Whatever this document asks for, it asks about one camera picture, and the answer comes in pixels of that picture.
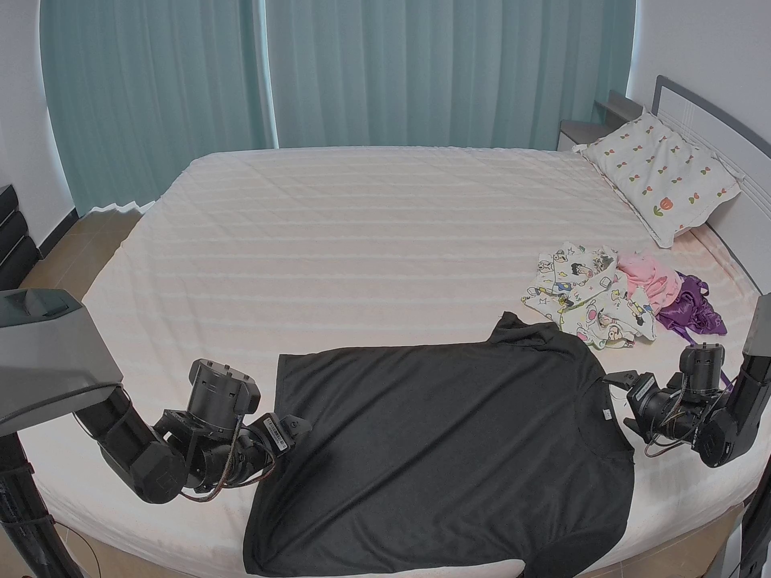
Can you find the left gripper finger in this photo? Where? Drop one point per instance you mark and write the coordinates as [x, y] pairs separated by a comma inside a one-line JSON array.
[[298, 427]]

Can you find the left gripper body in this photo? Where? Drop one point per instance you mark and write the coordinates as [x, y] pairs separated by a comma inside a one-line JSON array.
[[272, 440]]

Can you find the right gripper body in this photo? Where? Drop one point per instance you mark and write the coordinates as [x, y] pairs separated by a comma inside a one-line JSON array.
[[653, 407]]

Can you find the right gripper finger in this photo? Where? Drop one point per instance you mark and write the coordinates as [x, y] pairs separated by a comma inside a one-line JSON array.
[[637, 430], [620, 380]]

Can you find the black T-shirt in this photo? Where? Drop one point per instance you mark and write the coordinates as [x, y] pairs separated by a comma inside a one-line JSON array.
[[433, 443]]

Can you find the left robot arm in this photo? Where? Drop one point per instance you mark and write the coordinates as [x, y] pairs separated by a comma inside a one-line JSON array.
[[132, 443]]

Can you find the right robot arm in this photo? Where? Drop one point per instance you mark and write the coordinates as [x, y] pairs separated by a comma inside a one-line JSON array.
[[732, 425]]

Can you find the bed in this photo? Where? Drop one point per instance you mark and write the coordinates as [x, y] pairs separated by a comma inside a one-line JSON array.
[[361, 250]]

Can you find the white printed pyjama garment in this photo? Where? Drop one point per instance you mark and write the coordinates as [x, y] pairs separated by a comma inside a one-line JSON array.
[[581, 298]]

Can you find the purple garment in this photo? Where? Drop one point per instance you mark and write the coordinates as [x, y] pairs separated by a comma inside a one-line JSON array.
[[692, 314]]

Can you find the pink garment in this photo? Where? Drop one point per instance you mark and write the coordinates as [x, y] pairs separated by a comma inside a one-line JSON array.
[[650, 280]]

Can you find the white printed pillow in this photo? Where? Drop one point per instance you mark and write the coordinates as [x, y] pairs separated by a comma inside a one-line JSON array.
[[659, 178]]

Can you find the grey bedside table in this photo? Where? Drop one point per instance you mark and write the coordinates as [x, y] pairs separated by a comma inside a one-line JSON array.
[[596, 130]]

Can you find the dark grey chest of drawers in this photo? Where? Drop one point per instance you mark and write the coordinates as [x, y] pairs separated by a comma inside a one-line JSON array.
[[15, 238]]

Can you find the blue-green curtain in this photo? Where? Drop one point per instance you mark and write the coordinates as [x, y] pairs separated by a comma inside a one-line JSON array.
[[156, 82], [446, 52]]

